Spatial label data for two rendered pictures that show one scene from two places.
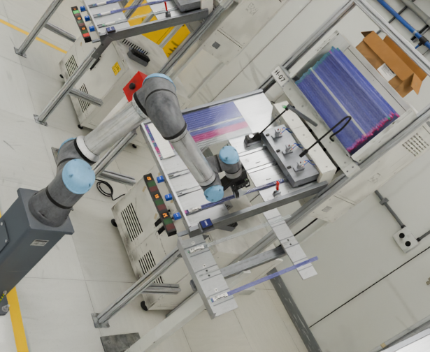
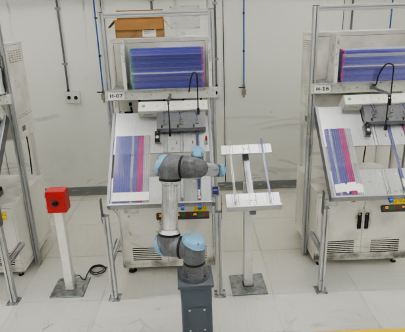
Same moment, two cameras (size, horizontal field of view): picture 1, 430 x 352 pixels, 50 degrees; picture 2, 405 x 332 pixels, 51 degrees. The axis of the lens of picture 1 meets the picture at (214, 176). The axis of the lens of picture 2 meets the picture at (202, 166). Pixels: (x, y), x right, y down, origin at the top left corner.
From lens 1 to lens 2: 1.43 m
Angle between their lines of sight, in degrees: 33
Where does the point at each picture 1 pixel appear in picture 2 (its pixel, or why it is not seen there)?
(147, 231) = not seen: hidden behind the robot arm
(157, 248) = not seen: hidden behind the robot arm
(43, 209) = (202, 273)
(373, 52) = (129, 30)
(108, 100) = (20, 236)
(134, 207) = (137, 247)
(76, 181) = (201, 242)
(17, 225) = (201, 296)
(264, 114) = (136, 121)
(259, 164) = (178, 142)
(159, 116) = (197, 170)
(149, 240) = not seen: hidden behind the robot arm
